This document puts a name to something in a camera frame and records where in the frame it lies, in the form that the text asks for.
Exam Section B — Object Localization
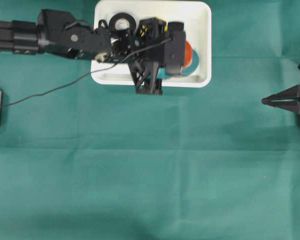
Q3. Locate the black tape roll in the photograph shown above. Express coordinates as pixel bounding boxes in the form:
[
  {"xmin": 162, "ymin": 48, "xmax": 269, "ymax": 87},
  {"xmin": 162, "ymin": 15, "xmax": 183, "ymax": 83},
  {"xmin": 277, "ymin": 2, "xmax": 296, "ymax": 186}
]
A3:
[{"xmin": 108, "ymin": 12, "xmax": 137, "ymax": 32}]

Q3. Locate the white plastic case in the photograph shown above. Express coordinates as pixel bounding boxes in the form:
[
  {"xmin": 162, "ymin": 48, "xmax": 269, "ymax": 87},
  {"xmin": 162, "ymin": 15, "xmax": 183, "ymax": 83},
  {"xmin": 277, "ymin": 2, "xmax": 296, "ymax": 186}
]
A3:
[{"xmin": 94, "ymin": 0, "xmax": 212, "ymax": 88}]

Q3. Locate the green table cloth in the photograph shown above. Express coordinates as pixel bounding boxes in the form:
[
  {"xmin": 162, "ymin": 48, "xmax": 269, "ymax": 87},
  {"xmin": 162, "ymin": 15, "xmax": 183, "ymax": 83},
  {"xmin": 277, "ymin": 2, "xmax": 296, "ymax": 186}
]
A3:
[{"xmin": 0, "ymin": 0, "xmax": 300, "ymax": 240}]

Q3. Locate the green tape roll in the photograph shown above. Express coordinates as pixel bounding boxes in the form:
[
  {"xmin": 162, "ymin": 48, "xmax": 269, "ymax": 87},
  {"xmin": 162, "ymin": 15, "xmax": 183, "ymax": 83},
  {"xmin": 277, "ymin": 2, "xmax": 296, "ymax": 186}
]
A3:
[{"xmin": 157, "ymin": 49, "xmax": 200, "ymax": 79}]

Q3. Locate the black camera cable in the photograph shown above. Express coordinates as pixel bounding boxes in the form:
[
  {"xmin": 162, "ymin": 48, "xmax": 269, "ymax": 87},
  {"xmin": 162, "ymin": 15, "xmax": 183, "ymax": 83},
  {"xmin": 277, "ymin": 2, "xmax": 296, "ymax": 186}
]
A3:
[{"xmin": 0, "ymin": 37, "xmax": 172, "ymax": 109}]

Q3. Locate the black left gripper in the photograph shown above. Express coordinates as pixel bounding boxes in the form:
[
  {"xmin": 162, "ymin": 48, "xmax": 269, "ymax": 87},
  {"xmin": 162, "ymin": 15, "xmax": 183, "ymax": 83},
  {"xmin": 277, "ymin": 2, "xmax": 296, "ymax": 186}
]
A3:
[{"xmin": 94, "ymin": 16, "xmax": 170, "ymax": 96}]

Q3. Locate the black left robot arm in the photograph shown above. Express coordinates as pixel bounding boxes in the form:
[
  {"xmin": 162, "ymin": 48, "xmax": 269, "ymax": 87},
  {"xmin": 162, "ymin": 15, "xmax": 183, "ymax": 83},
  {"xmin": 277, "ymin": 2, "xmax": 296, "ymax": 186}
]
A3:
[{"xmin": 0, "ymin": 9, "xmax": 172, "ymax": 95}]

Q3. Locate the orange tape roll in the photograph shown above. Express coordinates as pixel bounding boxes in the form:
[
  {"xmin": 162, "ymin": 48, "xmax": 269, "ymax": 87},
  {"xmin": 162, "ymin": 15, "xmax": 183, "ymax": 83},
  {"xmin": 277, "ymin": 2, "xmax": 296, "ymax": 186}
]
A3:
[{"xmin": 182, "ymin": 41, "xmax": 193, "ymax": 69}]

